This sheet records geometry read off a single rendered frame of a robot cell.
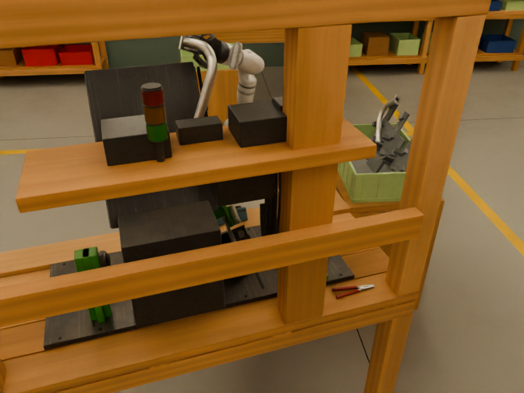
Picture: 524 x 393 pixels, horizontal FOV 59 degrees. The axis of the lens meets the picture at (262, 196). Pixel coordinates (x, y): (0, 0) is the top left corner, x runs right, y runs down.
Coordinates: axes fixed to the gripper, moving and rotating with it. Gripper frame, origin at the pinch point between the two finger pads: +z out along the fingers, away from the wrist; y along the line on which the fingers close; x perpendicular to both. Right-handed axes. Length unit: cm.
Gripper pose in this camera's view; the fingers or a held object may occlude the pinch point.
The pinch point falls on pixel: (192, 43)
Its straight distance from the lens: 159.3
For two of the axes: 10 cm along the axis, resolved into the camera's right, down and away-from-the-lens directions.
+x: 7.7, 3.3, -5.5
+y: 2.4, -9.4, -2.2
